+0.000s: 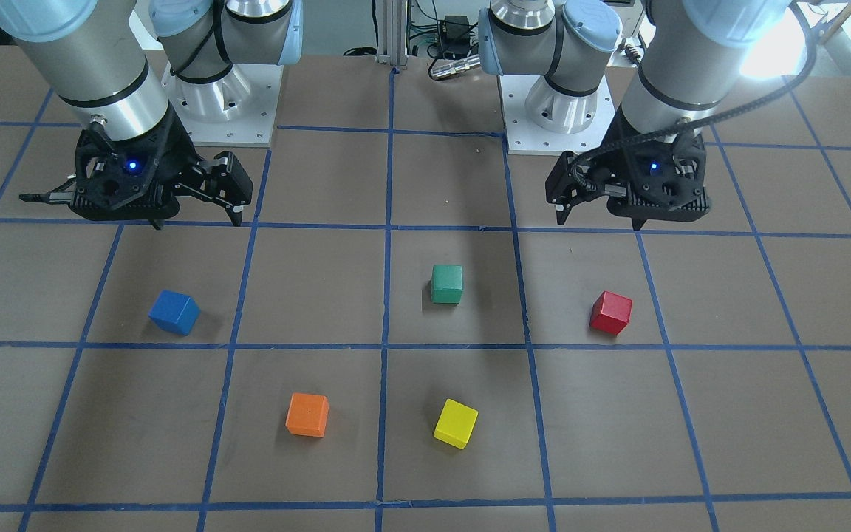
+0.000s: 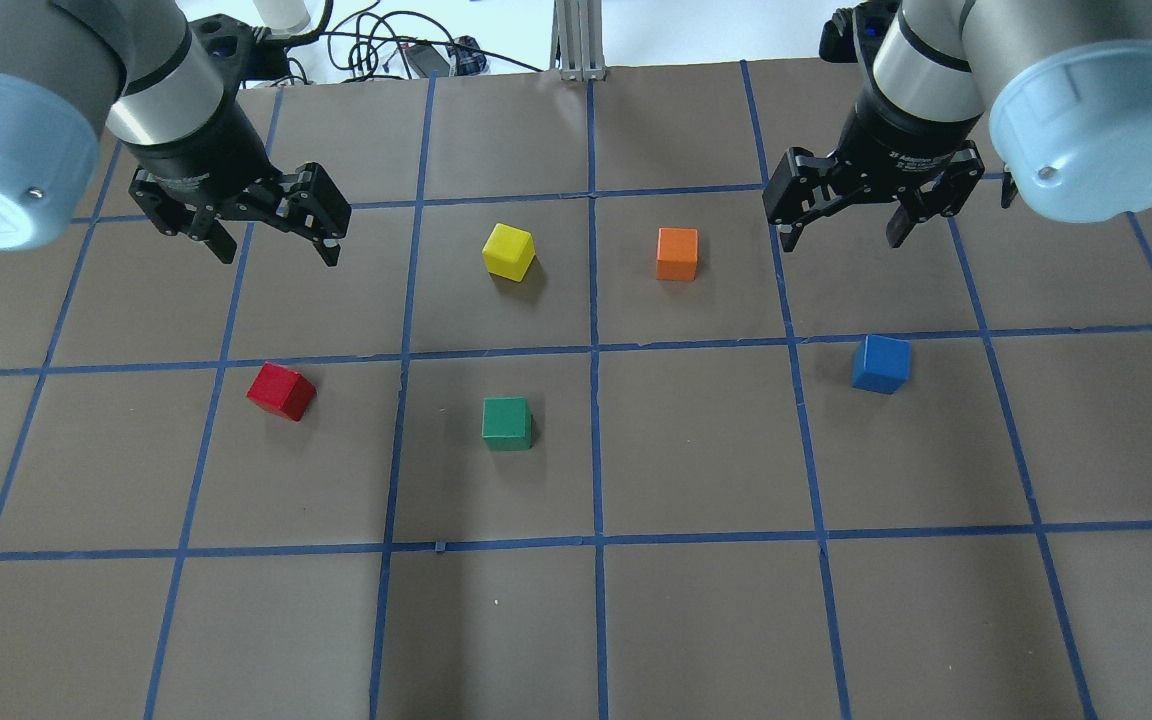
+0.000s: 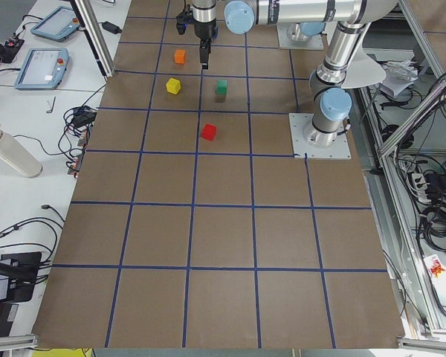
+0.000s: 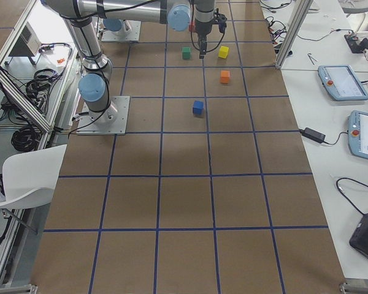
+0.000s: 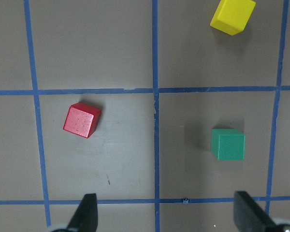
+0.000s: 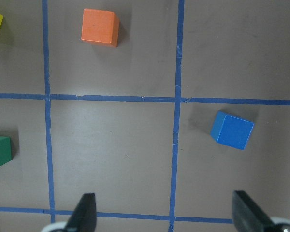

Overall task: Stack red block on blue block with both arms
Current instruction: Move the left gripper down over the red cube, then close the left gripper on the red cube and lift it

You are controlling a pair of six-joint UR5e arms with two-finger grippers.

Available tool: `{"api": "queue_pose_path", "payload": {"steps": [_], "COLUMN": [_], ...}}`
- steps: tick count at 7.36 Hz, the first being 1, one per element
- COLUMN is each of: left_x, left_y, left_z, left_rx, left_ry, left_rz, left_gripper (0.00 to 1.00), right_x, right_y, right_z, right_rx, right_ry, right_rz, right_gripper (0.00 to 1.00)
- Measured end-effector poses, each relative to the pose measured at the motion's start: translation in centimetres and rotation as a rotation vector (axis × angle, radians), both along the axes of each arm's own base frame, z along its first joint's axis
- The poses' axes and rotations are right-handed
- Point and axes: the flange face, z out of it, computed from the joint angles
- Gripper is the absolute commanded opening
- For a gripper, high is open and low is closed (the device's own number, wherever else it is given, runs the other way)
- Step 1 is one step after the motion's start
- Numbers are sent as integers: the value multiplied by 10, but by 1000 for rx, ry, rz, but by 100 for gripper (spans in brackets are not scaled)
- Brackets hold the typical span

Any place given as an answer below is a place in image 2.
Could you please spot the blue block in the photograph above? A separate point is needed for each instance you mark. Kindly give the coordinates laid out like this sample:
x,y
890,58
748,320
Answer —
x,y
881,364

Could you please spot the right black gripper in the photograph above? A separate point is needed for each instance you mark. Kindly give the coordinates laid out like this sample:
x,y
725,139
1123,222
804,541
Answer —
x,y
898,132

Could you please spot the orange block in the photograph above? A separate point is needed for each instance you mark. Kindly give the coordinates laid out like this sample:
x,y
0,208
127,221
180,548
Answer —
x,y
677,255

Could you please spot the aluminium frame post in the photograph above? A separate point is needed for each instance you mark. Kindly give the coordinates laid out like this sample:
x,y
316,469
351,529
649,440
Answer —
x,y
576,41

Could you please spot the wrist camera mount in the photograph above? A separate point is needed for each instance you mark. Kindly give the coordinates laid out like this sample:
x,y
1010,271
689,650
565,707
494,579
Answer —
x,y
854,34
242,53

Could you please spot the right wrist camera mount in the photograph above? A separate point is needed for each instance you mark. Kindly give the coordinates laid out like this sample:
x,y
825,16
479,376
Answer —
x,y
854,34

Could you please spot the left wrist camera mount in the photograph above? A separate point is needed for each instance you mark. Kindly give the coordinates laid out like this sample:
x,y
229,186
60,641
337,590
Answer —
x,y
242,53

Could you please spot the yellow block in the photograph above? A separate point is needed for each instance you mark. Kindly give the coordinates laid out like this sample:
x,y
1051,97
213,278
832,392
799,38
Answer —
x,y
508,252

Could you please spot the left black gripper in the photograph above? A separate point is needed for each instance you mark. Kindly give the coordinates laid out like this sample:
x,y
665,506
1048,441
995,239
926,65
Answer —
x,y
198,150

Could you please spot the green block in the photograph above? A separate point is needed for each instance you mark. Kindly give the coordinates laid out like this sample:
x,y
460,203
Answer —
x,y
507,424

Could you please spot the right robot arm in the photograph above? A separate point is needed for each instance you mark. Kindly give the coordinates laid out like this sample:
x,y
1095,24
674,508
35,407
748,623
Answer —
x,y
1065,87

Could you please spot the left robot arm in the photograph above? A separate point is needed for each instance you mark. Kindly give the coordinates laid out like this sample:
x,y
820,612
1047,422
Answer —
x,y
167,88

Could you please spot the black power adapter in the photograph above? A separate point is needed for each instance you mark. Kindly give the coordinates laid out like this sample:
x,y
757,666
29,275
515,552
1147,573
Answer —
x,y
426,60

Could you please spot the red block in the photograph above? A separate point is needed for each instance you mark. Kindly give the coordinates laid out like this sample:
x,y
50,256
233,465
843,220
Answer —
x,y
281,391

